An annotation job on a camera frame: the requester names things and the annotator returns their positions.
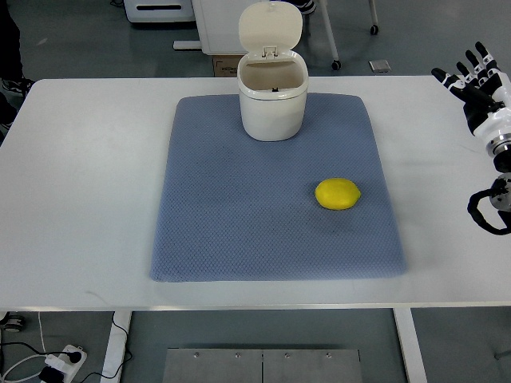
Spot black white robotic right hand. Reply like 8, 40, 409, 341
431, 41, 510, 141

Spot yellow lemon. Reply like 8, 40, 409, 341
315, 178, 362, 211

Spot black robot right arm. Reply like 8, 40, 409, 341
467, 133, 510, 235

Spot white trash bin with lid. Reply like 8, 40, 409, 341
237, 1, 309, 141

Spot grey floor socket plate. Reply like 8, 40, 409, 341
368, 59, 391, 73

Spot white wheeled stand legs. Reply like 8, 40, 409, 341
317, 1, 379, 71

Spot cardboard box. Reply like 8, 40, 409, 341
212, 55, 242, 77

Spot white table leg right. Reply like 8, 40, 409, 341
393, 308, 428, 383

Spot white table leg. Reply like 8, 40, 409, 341
100, 310, 132, 383
393, 308, 428, 383

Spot white cabinet on floor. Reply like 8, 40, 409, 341
172, 0, 311, 56

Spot blue textured mat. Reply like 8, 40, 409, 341
150, 93, 406, 282

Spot white device with black slot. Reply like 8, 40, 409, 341
124, 0, 195, 23

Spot white table leg left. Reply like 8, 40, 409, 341
100, 310, 132, 383

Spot black white sneaker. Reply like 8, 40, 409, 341
2, 78, 34, 97

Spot white power strip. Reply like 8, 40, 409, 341
45, 345, 87, 382

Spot black caster wheel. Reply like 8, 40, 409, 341
0, 312, 26, 333

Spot metal base plate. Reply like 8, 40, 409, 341
162, 349, 362, 382

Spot black power cable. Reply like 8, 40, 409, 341
75, 310, 133, 383

